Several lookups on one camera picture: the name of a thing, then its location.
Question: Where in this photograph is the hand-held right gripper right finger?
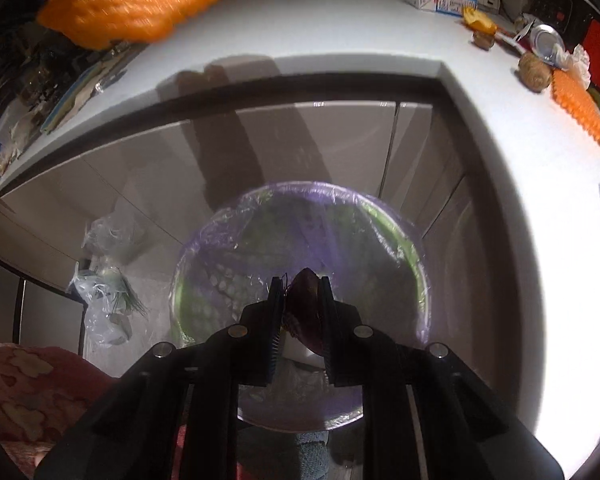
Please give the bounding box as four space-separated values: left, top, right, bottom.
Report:
317 276 566 480

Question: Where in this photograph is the stack of papers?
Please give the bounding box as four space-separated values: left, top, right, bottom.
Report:
0 25 146 181

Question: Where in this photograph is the crumpled white tissue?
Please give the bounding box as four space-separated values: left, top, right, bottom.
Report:
555 45 593 86

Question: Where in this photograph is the empty clear plastic bag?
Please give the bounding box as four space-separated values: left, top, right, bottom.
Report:
82 215 146 267

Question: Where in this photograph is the black metal frame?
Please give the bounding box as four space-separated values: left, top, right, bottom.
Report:
0 250 88 356

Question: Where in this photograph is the yellow orange fruit peel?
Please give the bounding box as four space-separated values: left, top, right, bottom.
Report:
462 5 498 36

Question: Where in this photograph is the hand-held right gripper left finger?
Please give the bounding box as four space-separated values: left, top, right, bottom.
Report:
34 276 288 480

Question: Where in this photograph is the pink floral clothing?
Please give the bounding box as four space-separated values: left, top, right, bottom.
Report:
0 342 116 480

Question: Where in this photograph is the green bin with purple bag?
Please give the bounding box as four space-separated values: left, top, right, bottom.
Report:
169 180 433 433

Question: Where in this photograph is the purple onion skin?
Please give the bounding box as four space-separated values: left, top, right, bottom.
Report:
282 267 331 358

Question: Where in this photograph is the plastic bag with vegetables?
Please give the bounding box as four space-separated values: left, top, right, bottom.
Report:
67 265 148 348

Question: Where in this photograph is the metal can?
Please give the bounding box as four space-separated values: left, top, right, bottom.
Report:
527 24 568 66

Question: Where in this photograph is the large brown knobbly root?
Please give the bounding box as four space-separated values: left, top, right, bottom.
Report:
517 52 553 93

